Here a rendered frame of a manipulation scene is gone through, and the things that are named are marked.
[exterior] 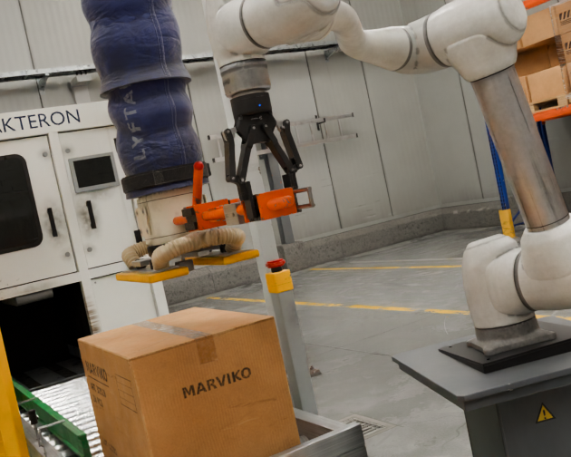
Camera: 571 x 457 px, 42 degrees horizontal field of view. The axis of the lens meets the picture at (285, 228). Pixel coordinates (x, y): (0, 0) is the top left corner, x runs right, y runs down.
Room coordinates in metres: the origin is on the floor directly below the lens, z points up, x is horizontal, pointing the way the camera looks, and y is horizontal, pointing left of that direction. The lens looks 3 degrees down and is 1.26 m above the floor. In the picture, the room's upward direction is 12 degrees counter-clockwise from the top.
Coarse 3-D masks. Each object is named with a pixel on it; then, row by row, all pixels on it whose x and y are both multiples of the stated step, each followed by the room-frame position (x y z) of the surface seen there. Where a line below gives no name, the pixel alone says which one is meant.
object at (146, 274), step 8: (128, 272) 1.97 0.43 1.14; (136, 272) 1.90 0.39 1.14; (144, 272) 1.83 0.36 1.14; (152, 272) 1.77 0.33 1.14; (160, 272) 1.77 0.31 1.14; (168, 272) 1.76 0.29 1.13; (176, 272) 1.77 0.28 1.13; (184, 272) 1.78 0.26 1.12; (120, 280) 2.01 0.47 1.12; (128, 280) 1.93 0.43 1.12; (136, 280) 1.85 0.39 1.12; (144, 280) 1.78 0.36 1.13; (152, 280) 1.74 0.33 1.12; (160, 280) 1.75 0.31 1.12
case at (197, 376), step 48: (96, 336) 2.27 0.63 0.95; (144, 336) 2.07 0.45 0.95; (192, 336) 1.90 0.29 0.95; (240, 336) 1.92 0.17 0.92; (96, 384) 2.19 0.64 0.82; (144, 384) 1.79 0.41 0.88; (192, 384) 1.85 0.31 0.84; (240, 384) 1.90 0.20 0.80; (144, 432) 1.79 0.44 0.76; (192, 432) 1.84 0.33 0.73; (240, 432) 1.89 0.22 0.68; (288, 432) 1.95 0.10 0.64
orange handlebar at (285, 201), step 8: (272, 200) 1.36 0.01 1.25; (280, 200) 1.36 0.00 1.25; (288, 200) 1.37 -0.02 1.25; (216, 208) 1.60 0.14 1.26; (240, 208) 1.47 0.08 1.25; (272, 208) 1.36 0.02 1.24; (280, 208) 1.37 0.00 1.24; (208, 216) 1.64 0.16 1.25; (216, 216) 1.60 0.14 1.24; (224, 216) 1.56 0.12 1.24; (176, 224) 1.86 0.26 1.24
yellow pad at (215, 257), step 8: (224, 248) 1.92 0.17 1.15; (248, 248) 1.88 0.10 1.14; (208, 256) 1.95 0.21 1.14; (216, 256) 1.91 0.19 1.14; (224, 256) 1.86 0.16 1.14; (232, 256) 1.84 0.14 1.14; (240, 256) 1.85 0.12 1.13; (248, 256) 1.85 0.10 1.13; (256, 256) 1.86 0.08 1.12; (200, 264) 1.98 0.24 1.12; (208, 264) 1.92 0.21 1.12; (216, 264) 1.88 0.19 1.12; (224, 264) 1.83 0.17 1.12
